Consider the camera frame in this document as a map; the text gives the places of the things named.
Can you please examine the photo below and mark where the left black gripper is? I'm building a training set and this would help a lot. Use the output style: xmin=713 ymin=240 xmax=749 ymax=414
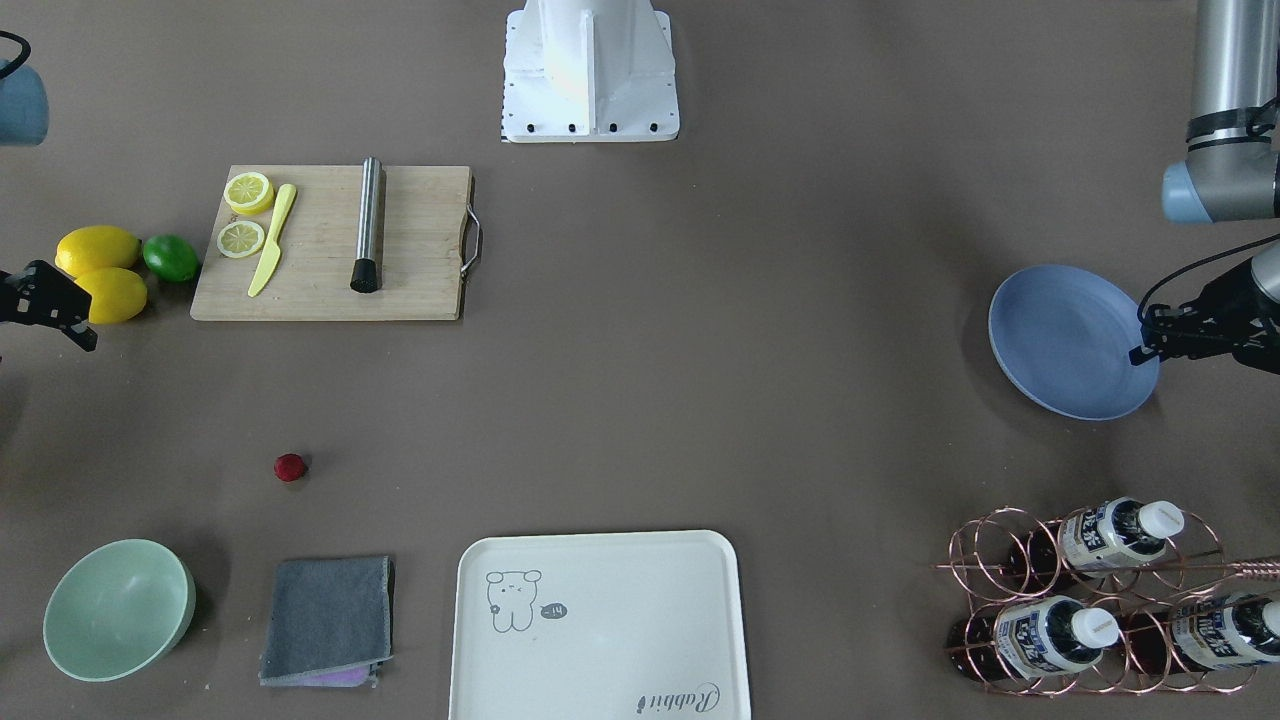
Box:
xmin=1128 ymin=255 xmax=1279 ymax=374

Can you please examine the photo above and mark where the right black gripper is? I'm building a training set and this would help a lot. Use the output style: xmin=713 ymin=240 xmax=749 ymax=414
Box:
xmin=1 ymin=260 xmax=99 ymax=352

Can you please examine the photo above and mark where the blue plastic plate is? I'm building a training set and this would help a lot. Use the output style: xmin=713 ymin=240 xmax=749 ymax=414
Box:
xmin=987 ymin=264 xmax=1160 ymax=421

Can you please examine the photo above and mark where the red strawberry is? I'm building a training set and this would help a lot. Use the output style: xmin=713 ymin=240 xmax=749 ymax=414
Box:
xmin=273 ymin=454 xmax=308 ymax=483

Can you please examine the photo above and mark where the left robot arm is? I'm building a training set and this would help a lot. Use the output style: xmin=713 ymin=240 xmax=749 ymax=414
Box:
xmin=1129 ymin=1 xmax=1279 ymax=373

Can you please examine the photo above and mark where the yellow lemon lower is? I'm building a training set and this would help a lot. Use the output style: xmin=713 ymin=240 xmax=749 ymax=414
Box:
xmin=74 ymin=266 xmax=148 ymax=324

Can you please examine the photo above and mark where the yellow lemon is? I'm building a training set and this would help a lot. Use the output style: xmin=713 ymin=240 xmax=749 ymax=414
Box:
xmin=74 ymin=266 xmax=148 ymax=324
xmin=54 ymin=225 xmax=141 ymax=278

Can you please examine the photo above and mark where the yellow lemon upper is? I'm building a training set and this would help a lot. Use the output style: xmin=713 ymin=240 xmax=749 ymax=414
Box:
xmin=54 ymin=225 xmax=141 ymax=278

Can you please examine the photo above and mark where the green lime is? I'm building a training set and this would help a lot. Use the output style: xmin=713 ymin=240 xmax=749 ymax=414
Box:
xmin=141 ymin=234 xmax=201 ymax=283

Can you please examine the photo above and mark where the lemon half lower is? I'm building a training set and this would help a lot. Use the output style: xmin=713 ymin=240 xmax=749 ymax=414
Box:
xmin=215 ymin=220 xmax=266 ymax=259

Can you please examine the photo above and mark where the lemon half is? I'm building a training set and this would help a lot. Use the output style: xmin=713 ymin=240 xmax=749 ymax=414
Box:
xmin=215 ymin=220 xmax=266 ymax=259
xmin=221 ymin=170 xmax=276 ymax=217

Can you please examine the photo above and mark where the yellow plastic knife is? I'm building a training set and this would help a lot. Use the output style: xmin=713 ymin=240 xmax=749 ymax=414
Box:
xmin=247 ymin=183 xmax=298 ymax=297

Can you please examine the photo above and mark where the lemon half upper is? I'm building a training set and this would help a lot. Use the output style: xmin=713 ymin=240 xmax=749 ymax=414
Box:
xmin=221 ymin=170 xmax=276 ymax=217

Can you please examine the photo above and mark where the tea bottle back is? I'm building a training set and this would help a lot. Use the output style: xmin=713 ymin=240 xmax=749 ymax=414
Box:
xmin=1121 ymin=593 xmax=1279 ymax=675
xmin=1004 ymin=497 xmax=1187 ymax=593

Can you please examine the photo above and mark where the tea bottle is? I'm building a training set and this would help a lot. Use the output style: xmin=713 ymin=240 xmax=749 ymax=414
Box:
xmin=1121 ymin=593 xmax=1279 ymax=675
xmin=943 ymin=594 xmax=1121 ymax=684
xmin=1004 ymin=497 xmax=1187 ymax=593

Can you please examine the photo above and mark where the green bowl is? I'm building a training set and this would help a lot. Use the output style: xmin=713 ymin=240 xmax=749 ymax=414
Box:
xmin=42 ymin=539 xmax=197 ymax=683

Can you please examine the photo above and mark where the steel muddler black tip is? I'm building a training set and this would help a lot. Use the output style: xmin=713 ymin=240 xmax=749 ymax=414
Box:
xmin=349 ymin=156 xmax=385 ymax=293

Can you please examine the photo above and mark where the tea bottle front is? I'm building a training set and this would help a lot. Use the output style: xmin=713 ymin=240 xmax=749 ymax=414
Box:
xmin=943 ymin=594 xmax=1121 ymax=684

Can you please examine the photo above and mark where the wooden cutting board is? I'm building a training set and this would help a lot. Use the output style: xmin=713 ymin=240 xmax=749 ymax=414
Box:
xmin=189 ymin=164 xmax=477 ymax=322

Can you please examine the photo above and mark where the grey folded cloth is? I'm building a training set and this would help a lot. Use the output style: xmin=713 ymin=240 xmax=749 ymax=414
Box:
xmin=259 ymin=555 xmax=394 ymax=688

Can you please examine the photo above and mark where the cream rabbit tray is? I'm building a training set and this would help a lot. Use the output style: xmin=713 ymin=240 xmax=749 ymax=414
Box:
xmin=449 ymin=529 xmax=753 ymax=719

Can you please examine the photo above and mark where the copper wire bottle rack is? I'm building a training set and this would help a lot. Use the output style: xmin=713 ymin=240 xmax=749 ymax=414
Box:
xmin=937 ymin=506 xmax=1277 ymax=698

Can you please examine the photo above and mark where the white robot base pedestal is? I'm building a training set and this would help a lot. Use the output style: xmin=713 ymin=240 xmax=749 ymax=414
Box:
xmin=500 ymin=1 xmax=681 ymax=143

